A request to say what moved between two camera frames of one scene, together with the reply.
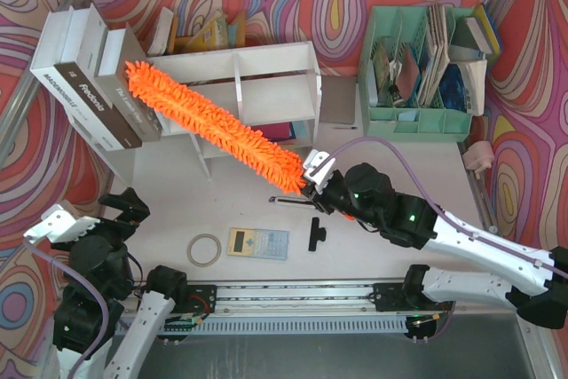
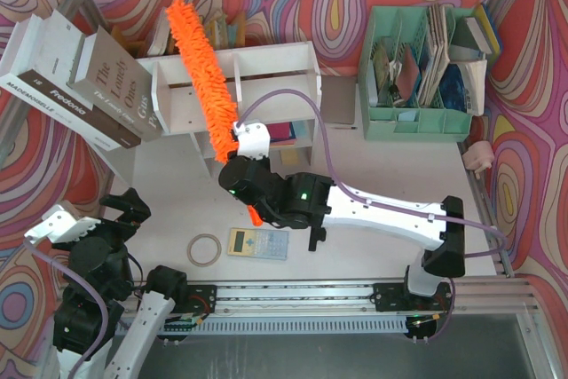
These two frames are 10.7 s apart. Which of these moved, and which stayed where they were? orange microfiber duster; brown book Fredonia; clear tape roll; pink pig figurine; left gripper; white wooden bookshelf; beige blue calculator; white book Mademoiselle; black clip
Moved: brown book Fredonia; orange microfiber duster; white book Mademoiselle
Stayed: pink pig figurine; clear tape roll; white wooden bookshelf; black clip; left gripper; beige blue calculator
